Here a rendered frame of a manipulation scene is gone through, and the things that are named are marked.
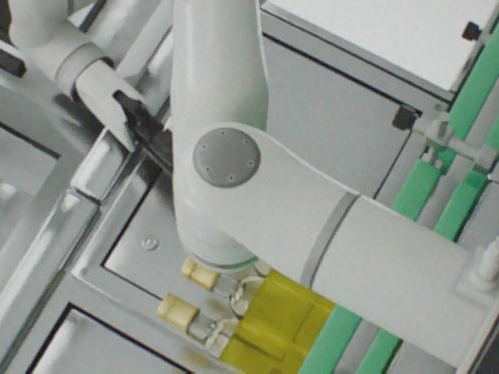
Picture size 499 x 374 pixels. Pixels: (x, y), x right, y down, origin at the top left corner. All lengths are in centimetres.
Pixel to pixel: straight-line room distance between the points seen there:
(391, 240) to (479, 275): 8
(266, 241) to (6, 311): 69
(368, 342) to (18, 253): 57
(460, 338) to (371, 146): 70
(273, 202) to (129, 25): 83
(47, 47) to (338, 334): 55
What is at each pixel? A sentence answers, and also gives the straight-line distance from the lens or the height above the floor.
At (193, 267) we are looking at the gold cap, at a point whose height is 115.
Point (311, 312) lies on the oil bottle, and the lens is 145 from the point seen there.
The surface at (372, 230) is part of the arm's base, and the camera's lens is 102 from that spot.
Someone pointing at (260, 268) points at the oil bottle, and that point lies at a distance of 147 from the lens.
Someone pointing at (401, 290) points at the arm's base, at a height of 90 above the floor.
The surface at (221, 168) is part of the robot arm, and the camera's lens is 103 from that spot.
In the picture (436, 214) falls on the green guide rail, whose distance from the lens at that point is 138.
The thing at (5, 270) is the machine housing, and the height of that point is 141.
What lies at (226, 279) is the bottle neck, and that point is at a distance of 148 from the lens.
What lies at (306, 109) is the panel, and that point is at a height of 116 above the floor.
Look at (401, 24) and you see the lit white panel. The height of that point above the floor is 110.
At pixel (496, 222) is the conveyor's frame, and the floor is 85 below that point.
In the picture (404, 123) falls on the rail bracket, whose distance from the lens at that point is 138.
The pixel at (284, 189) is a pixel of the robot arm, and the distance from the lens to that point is 103.
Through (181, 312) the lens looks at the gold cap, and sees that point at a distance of 147.
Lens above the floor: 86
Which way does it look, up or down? 11 degrees up
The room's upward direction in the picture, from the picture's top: 62 degrees counter-clockwise
